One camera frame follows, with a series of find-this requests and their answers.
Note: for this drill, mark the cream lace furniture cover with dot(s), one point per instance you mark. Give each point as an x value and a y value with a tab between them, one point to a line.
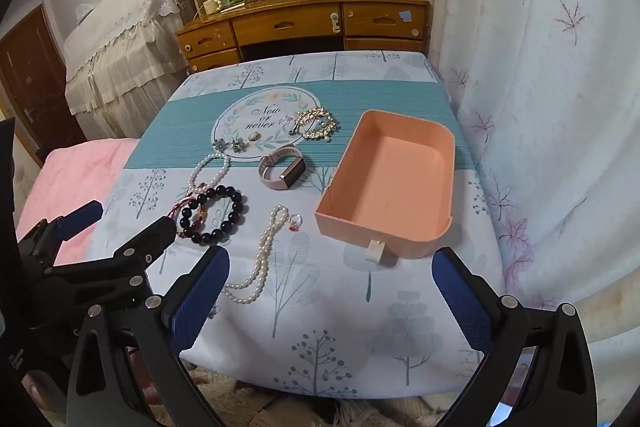
115	57

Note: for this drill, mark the cream desk gadget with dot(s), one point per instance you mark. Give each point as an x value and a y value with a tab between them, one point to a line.
212	6

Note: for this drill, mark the brown wooden door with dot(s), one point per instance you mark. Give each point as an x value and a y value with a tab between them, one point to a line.
30	72

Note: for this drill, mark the white leaf print curtain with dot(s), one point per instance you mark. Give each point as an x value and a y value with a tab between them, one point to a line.
550	107

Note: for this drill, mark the wooden desk with drawers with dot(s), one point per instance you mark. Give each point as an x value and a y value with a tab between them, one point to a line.
285	27

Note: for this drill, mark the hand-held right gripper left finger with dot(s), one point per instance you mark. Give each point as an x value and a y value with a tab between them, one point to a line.
200	292

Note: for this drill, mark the pink blanket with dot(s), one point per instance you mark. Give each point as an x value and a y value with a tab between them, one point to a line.
75	172

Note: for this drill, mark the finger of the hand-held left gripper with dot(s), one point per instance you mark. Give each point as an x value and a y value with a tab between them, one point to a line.
80	217
147	243

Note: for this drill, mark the cartoon drawer sticker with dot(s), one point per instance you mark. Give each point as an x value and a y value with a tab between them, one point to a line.
335	22

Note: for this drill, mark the orange plastic tray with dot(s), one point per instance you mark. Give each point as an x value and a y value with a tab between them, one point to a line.
400	167

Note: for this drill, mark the blue drawer sticker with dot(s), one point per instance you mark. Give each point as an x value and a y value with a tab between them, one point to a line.
405	16

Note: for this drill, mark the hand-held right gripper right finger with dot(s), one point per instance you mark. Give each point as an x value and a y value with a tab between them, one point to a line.
460	302

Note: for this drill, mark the dark flower earring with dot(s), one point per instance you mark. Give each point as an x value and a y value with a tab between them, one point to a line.
220	145
239	145

